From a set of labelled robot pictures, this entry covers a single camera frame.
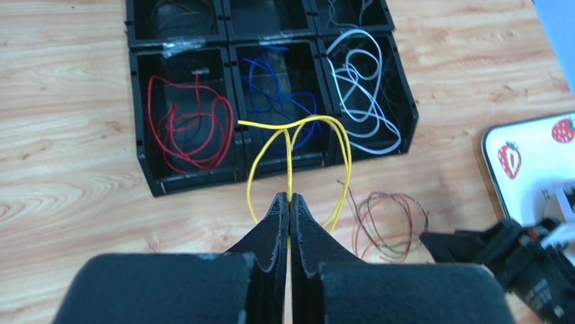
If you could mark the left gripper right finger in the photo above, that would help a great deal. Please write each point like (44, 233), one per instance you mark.
(331, 285)

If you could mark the black six-compartment tray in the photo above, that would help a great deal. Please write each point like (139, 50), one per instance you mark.
(206, 75)

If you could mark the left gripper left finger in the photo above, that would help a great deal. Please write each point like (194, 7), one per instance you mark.
(244, 284)

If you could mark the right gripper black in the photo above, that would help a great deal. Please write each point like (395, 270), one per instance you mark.
(542, 277)

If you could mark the strawberry pattern white tray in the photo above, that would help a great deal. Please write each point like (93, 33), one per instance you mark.
(531, 164)

